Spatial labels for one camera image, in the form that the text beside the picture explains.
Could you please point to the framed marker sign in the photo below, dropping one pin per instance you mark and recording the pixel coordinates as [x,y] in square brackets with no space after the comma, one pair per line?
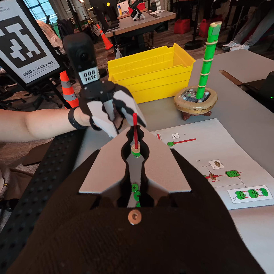
[25,42]

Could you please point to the person's left hand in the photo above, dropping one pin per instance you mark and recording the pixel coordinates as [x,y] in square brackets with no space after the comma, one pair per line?
[84,117]

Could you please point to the green round toy brick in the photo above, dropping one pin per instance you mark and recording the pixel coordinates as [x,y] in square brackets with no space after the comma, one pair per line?
[136,154]

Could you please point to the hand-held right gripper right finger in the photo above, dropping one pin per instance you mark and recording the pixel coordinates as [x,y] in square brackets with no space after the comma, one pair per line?
[164,171]

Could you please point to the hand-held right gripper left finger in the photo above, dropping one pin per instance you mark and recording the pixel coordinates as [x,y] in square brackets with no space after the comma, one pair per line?
[107,171]

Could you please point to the grey background table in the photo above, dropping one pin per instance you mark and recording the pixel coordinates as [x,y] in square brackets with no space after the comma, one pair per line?
[139,23]

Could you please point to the black studded mat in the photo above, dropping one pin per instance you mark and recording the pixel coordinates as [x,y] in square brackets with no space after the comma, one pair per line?
[32,182]

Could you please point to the person's left forearm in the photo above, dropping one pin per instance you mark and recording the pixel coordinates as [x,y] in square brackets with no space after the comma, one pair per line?
[38,124]

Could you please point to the tan round toy plate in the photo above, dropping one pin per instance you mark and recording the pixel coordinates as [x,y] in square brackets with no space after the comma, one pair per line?
[136,147]

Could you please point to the green bamboo brick model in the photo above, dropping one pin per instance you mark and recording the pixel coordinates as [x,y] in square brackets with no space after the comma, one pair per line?
[203,70]

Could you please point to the black office chair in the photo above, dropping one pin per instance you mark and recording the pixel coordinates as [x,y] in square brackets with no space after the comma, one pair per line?
[21,98]

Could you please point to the small orange traffic cone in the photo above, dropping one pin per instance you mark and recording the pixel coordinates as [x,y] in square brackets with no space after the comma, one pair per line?
[104,38]

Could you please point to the white hanging tag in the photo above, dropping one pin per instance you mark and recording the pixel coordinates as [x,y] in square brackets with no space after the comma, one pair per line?
[119,52]

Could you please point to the black monitor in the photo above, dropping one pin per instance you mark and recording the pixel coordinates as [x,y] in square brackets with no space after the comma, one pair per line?
[102,8]

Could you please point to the large orange traffic cone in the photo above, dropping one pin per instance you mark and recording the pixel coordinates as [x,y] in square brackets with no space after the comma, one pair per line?
[68,90]

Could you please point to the blue white box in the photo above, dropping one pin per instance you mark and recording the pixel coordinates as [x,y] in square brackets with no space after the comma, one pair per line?
[122,8]

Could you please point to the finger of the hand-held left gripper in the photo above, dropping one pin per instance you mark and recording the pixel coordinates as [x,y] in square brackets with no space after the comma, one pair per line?
[126,100]
[99,115]

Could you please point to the red bag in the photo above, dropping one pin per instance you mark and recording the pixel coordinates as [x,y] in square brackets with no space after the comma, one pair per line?
[182,26]
[204,27]

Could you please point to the black white handheld tool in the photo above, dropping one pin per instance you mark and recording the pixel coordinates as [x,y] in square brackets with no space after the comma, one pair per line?
[137,12]

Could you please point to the black box device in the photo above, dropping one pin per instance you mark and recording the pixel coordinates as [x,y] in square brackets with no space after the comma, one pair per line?
[267,90]

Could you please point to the yellow plastic bin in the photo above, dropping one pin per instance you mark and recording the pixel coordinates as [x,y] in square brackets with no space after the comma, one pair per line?
[149,75]

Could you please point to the black wristband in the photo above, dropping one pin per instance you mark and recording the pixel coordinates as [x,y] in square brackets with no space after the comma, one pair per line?
[73,119]

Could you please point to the white instruction sheet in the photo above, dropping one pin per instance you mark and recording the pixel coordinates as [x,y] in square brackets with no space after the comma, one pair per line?
[192,154]

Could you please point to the red toy axle rod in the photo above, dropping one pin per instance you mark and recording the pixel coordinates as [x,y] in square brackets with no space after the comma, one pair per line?
[135,128]

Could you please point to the white document stand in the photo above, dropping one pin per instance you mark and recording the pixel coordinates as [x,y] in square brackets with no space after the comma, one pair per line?
[158,6]

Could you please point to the grey desk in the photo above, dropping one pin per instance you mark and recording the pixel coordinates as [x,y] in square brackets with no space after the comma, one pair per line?
[235,102]

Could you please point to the black pole stand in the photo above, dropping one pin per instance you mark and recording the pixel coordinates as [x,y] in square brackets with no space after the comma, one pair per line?
[194,32]

